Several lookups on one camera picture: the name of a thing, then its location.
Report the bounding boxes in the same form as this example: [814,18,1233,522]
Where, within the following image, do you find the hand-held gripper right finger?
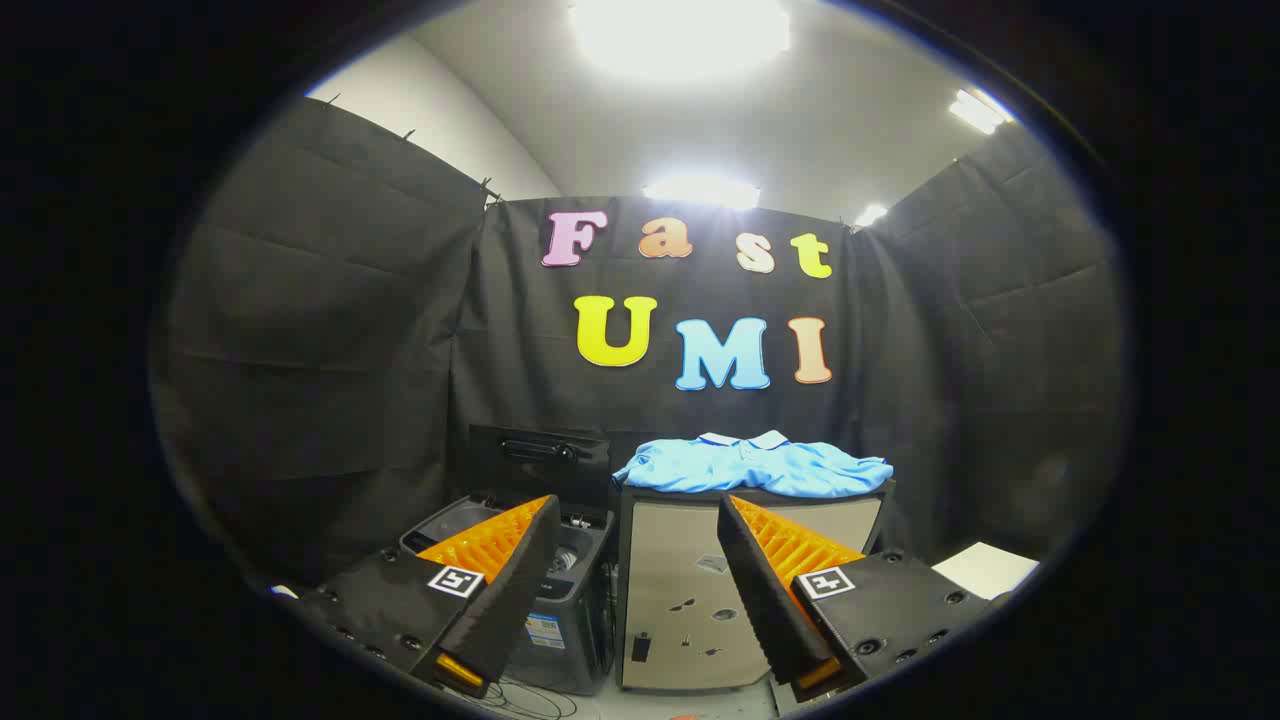
[717,493,991,703]

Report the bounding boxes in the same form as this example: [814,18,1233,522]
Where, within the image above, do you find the large round ceiling light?
[570,0,791,81]

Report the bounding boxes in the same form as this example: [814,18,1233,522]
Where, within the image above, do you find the light blue polo shirt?
[612,430,896,499]

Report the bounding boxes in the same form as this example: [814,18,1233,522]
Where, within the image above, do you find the black floor cables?
[440,675,581,720]

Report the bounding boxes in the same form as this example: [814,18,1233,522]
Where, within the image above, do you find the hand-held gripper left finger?
[300,493,563,699]

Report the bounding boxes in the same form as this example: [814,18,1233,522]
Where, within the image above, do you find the dark washing machine lid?
[468,425,613,511]

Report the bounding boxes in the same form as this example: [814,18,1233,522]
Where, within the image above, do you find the black backdrop cloth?
[150,97,1126,591]

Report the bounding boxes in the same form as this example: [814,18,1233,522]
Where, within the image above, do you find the ceiling light panel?
[643,175,761,211]
[948,88,1016,136]

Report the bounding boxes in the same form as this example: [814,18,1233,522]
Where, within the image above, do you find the grey washing machine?
[400,493,619,696]

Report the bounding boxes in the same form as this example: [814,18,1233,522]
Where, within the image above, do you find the beige cabinet with dark frame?
[615,478,896,693]

